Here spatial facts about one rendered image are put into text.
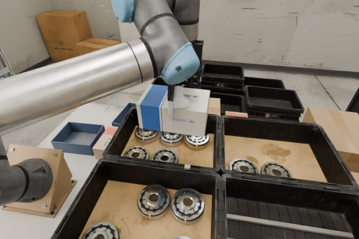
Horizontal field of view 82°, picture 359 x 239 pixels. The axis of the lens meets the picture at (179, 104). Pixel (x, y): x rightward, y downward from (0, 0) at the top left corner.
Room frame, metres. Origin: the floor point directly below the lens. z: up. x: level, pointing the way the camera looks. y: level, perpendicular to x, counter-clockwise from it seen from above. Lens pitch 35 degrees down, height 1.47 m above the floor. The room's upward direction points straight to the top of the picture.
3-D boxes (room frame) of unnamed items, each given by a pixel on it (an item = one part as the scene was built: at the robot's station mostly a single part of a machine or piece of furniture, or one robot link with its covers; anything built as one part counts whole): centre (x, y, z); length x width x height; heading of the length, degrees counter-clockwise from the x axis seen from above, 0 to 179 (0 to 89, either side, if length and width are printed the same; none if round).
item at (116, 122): (0.92, 0.26, 0.74); 0.20 x 0.15 x 0.07; 164
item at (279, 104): (1.37, -0.73, 0.37); 0.40 x 0.30 x 0.45; 78
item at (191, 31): (0.52, -0.01, 1.33); 0.08 x 0.08 x 0.05
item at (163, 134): (0.66, 0.03, 0.86); 0.10 x 0.10 x 0.01
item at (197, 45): (0.51, -0.02, 1.25); 0.09 x 0.08 x 0.12; 78
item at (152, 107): (0.52, 0.01, 1.09); 0.20 x 0.12 x 0.09; 78
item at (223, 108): (1.46, -0.34, 0.31); 0.40 x 0.30 x 0.34; 78
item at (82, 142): (0.76, 0.50, 0.74); 0.20 x 0.15 x 0.07; 82
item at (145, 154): (0.53, 0.17, 0.86); 0.10 x 0.10 x 0.01
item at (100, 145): (0.72, 0.32, 0.74); 0.16 x 0.12 x 0.07; 169
